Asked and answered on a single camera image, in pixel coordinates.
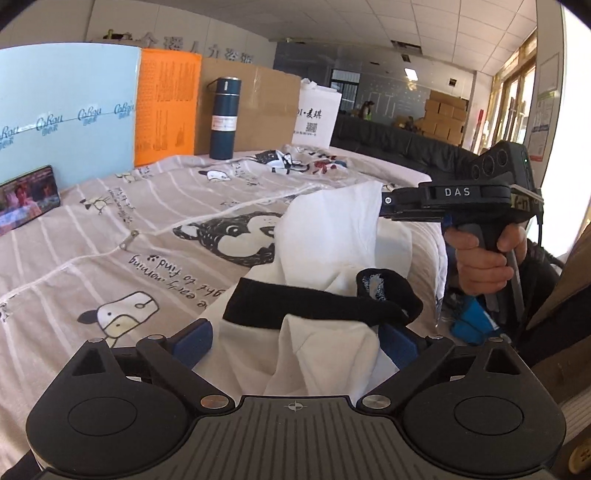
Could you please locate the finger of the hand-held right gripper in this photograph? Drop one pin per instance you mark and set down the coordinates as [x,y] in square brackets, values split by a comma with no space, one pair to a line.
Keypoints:
[401,201]

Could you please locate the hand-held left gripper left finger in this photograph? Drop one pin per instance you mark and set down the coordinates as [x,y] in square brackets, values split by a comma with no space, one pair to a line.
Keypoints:
[196,340]

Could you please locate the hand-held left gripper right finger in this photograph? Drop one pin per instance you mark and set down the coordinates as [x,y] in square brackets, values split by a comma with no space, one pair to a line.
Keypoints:
[392,346]

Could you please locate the white shirt with black collar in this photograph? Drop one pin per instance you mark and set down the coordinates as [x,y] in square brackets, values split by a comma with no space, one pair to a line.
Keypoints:
[332,258]

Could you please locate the person's right forearm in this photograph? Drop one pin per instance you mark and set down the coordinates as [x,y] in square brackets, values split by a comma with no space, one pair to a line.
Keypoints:
[538,295]

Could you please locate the person's right hand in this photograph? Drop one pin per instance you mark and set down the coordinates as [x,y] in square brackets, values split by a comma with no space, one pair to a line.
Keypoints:
[480,265]

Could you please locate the black sofa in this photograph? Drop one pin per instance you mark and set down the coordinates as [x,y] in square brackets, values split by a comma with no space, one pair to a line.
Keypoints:
[401,147]

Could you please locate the stack of cardboard boxes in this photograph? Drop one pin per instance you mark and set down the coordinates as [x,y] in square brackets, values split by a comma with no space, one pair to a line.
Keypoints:
[438,117]

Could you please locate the wooden door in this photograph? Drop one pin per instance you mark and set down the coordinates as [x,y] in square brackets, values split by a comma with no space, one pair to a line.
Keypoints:
[512,101]

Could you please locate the grey cartoon printed blanket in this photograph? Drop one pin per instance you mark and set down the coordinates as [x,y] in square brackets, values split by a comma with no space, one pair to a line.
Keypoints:
[138,240]

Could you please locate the white paper bag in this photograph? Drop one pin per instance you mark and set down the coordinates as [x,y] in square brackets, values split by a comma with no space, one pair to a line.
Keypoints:
[316,115]

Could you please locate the ceiling light panel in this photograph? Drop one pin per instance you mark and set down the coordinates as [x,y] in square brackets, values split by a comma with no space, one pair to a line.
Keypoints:
[411,75]

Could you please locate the brown cardboard box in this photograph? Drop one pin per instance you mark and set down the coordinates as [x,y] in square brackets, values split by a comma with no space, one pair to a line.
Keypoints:
[263,110]

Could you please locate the dark blue vacuum bottle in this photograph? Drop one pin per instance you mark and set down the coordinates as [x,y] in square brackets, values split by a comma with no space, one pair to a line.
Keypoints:
[225,120]

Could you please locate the smartphone with lit screen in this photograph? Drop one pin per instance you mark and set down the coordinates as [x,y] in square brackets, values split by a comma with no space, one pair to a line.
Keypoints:
[27,198]

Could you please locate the orange carton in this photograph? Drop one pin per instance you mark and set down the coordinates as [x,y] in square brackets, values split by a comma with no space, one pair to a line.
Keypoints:
[166,106]

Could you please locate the light blue carton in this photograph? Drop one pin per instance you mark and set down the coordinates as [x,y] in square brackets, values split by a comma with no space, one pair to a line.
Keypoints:
[64,120]

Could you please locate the wall poster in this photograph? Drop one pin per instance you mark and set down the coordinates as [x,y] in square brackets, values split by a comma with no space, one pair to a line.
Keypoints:
[545,110]

